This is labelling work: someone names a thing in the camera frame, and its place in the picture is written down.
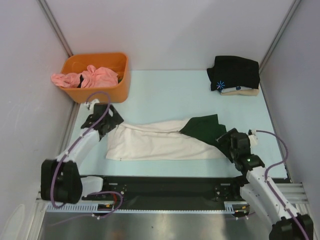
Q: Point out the cream and green t-shirt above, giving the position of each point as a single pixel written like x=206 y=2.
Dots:
x=188 y=139

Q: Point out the right white cable duct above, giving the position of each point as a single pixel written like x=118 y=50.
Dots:
x=236 y=206

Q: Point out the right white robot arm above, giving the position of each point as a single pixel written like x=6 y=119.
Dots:
x=260 y=191

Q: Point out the folded black t-shirt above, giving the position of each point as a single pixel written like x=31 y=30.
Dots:
x=233 y=72

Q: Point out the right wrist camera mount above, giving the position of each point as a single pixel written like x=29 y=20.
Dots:
x=252 y=135

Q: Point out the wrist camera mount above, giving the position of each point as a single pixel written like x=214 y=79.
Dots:
x=252 y=135
x=90 y=104

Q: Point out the pink t-shirt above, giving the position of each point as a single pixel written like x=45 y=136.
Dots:
x=92 y=77

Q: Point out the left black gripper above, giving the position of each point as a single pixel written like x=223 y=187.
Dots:
x=115 y=120

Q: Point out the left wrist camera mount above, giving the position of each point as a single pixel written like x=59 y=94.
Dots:
x=90 y=104

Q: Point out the folded beige t-shirt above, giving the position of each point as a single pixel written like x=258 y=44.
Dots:
x=240 y=90

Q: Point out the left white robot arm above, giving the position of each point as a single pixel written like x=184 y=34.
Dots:
x=60 y=180

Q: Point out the left white cable duct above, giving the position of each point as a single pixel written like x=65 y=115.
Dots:
x=82 y=208

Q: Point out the orange plastic basket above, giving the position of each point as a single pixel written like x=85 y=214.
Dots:
x=116 y=61

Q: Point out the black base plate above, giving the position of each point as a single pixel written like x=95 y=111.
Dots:
x=171 y=193

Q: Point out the white cable duct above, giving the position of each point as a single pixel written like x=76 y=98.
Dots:
x=236 y=206
x=82 y=208

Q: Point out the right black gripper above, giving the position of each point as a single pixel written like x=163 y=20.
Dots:
x=227 y=139

